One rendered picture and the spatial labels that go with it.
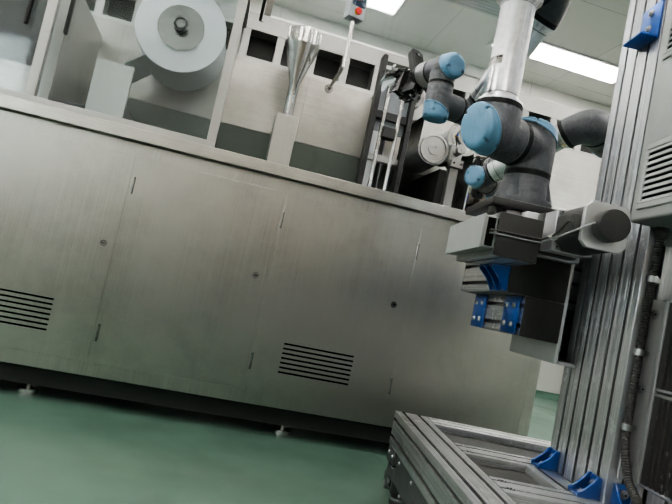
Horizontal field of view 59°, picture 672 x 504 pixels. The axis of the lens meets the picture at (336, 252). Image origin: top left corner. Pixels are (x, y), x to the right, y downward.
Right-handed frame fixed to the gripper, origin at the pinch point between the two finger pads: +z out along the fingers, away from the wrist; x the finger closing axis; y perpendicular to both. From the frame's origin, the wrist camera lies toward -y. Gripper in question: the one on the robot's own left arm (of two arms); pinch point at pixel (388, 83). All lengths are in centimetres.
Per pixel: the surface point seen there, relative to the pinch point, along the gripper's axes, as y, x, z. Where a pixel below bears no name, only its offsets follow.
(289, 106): 4, -11, 52
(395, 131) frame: 4.8, 19.8, 19.5
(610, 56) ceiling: -193, 254, 140
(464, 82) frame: -48, 66, 51
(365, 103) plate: -19, 26, 65
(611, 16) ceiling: -186, 204, 105
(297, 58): -15, -16, 50
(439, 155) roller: 2, 46, 25
